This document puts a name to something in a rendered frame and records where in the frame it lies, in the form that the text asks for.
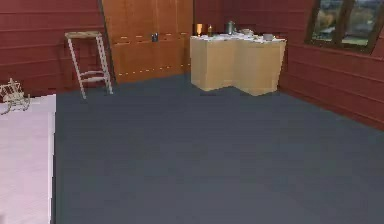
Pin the white wooden stool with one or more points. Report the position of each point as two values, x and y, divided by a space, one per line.
101 56

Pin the pale wooden rocking chair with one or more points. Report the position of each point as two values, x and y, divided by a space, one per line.
13 95

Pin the brown wooden cupboard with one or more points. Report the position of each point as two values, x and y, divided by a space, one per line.
146 36

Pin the tan kitchen counter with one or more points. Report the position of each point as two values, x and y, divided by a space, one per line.
233 63

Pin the small dark blue object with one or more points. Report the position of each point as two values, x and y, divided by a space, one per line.
154 37

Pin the grey metal kettle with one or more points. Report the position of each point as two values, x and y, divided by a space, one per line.
230 27

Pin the grey bowl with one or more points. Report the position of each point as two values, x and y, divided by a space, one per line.
268 36

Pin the pale bowl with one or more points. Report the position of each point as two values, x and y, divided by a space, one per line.
247 32

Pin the orange cup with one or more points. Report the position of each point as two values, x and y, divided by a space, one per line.
199 29

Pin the dark bottle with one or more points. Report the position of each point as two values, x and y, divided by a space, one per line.
210 30

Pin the dark framed window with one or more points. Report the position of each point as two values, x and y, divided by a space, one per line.
346 23

